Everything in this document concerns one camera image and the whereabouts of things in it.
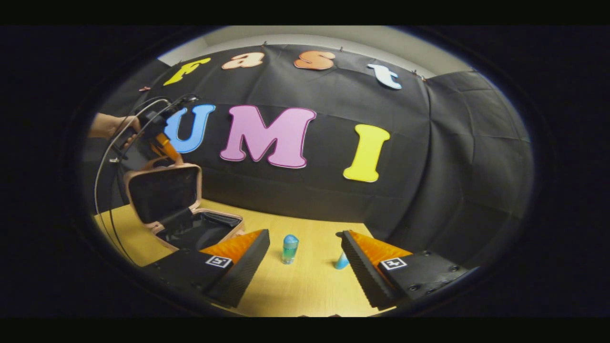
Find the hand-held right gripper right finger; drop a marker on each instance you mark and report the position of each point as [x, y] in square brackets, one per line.
[364, 276]

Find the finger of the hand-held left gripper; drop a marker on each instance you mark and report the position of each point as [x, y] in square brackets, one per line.
[167, 148]

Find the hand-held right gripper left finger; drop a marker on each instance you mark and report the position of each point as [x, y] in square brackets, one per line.
[243, 271]

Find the light blue skin care tube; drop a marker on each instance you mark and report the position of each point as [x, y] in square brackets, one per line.
[341, 262]

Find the pink suitcase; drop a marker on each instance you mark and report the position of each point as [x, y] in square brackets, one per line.
[162, 190]

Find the blue cap skin care bottle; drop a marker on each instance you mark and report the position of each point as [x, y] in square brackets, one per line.
[289, 248]

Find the black backdrop cloth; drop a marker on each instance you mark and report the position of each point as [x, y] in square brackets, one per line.
[333, 143]

